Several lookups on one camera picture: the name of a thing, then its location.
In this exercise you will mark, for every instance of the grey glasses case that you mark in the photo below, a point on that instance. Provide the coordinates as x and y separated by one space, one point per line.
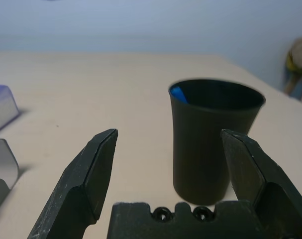
4 159

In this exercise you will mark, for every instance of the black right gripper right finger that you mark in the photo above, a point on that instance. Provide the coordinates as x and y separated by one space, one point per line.
260 174

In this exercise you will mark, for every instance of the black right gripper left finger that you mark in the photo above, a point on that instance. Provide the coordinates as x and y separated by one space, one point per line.
86 174

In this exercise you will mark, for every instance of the black plastic cup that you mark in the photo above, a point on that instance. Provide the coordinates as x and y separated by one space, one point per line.
198 149

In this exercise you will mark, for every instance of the purple tissue pack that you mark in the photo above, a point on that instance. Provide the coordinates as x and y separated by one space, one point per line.
2 109

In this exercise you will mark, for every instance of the wooden stool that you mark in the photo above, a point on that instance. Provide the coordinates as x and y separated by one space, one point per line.
296 84

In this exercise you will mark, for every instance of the blue marker in cup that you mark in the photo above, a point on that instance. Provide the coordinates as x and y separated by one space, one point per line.
178 93

